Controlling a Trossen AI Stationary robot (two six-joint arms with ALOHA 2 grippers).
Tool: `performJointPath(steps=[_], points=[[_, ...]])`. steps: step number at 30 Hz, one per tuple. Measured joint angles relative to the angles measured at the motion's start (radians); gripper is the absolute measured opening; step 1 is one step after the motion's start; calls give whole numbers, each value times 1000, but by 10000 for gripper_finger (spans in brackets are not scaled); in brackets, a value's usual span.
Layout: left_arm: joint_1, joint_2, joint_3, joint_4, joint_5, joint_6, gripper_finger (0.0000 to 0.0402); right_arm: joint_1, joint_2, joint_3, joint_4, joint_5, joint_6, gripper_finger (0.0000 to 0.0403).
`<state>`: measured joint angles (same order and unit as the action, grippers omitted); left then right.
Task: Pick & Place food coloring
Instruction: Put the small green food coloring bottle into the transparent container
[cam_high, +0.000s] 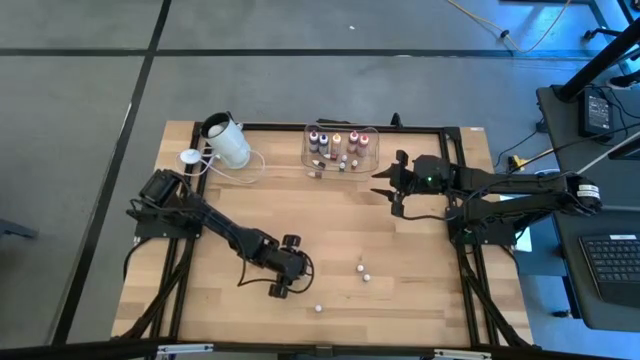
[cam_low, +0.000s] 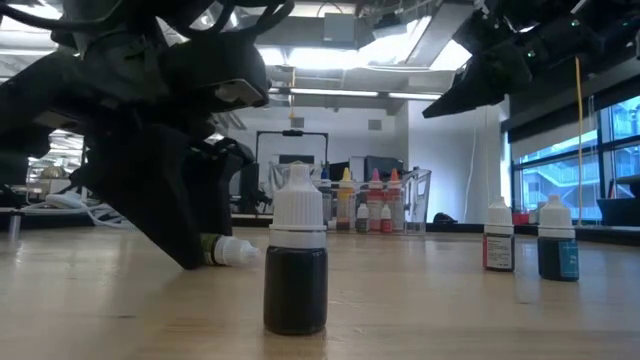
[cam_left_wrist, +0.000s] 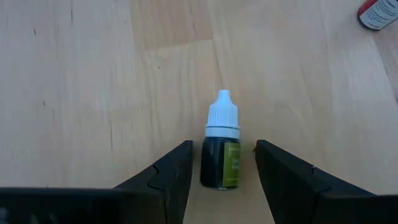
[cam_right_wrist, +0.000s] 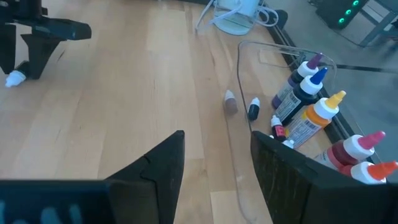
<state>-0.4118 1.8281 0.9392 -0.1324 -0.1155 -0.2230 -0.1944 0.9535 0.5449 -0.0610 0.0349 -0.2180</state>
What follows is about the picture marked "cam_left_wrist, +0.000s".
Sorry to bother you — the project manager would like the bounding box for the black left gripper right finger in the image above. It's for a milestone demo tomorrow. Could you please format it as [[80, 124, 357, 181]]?
[[254, 139, 398, 224]]

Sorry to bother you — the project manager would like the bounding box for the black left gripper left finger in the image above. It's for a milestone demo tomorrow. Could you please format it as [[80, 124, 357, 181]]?
[[0, 140, 193, 224]]

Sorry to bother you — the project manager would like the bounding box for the small green-label dropper bottle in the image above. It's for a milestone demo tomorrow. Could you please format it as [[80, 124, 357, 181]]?
[[200, 89, 241, 190]]

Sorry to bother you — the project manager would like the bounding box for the small red dropper bottle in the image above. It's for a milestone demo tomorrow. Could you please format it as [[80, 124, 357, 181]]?
[[356, 0, 398, 31]]

